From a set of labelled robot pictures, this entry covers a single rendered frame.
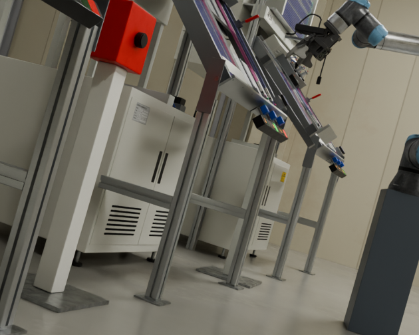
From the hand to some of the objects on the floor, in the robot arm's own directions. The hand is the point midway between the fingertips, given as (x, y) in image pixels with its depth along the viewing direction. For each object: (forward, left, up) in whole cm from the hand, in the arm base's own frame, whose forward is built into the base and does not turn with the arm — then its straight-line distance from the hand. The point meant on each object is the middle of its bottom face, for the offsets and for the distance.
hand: (288, 62), depth 241 cm
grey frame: (+33, +6, -90) cm, 96 cm away
